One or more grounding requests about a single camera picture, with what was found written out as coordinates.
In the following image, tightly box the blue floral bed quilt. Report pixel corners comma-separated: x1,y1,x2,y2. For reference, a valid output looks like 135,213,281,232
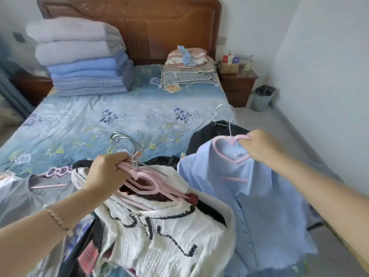
0,65,317,277

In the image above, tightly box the blue floral curtain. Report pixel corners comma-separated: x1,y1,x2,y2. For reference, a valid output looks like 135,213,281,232
0,43,35,133

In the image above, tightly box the striped pillow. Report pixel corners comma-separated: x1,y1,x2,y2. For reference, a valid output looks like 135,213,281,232
165,48,208,68

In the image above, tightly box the pale blue folded blanket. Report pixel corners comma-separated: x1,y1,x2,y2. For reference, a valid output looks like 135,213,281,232
52,62,135,97

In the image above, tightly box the black glossy jacket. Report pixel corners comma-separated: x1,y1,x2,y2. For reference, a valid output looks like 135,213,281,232
186,121,251,156

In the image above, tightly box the person's left hand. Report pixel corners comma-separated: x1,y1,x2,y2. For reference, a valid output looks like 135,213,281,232
85,152,139,199

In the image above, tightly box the grey checked pillow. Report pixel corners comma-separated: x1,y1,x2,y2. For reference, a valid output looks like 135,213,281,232
161,59,221,87

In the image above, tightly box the silver wire hanger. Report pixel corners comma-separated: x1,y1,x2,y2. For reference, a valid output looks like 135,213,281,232
109,132,171,178

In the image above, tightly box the person's right hand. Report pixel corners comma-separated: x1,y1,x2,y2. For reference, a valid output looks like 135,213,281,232
238,129,289,170

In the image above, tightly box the pink plastic hanger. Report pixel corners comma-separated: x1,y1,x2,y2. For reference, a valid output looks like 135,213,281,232
213,104,254,183

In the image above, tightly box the light blue shirt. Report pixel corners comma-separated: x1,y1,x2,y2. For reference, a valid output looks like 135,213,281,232
176,135,319,274

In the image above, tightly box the pink bow hanger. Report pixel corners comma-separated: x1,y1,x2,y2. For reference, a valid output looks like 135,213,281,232
30,166,74,189

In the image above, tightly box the brown cardboard box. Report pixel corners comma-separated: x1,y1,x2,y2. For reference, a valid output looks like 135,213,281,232
218,62,240,74

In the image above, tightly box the white knit cardigan black trim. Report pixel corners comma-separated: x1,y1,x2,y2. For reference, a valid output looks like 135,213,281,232
71,165,237,277

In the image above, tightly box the white wire hanger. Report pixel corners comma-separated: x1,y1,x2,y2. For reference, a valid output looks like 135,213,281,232
209,115,229,127

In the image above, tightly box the silver link bracelet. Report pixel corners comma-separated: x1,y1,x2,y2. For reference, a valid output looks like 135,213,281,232
45,207,70,232

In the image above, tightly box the person's left forearm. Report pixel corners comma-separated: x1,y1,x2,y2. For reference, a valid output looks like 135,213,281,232
0,187,96,277

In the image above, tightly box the grey t-shirt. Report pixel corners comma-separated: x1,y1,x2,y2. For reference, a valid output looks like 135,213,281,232
0,170,75,228

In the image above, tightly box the grey plastic holder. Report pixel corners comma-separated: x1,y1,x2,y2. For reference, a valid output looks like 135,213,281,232
251,85,277,112

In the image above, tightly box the dark wooden nightstand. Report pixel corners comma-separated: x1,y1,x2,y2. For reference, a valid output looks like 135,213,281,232
218,66,259,108
14,70,54,107

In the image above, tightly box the black red plaid garment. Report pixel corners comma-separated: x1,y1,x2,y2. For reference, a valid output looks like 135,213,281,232
62,155,228,277

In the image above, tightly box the brown wooden headboard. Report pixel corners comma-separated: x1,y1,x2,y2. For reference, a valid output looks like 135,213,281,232
37,0,223,66

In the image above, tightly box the person's right forearm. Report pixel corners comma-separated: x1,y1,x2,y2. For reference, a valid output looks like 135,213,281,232
271,154,369,257

